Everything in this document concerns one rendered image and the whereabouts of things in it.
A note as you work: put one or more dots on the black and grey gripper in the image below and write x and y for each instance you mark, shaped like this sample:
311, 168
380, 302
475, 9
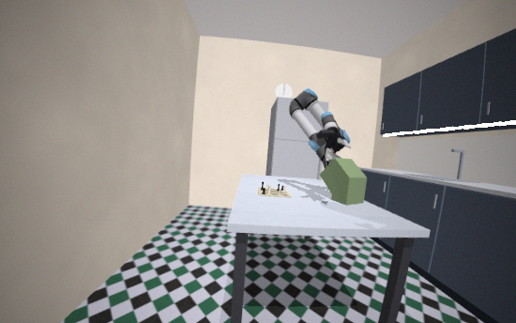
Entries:
332, 142

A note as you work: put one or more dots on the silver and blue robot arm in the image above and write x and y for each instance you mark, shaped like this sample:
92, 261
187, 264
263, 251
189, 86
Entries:
309, 100

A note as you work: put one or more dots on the chessboard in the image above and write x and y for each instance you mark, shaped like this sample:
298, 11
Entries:
274, 192

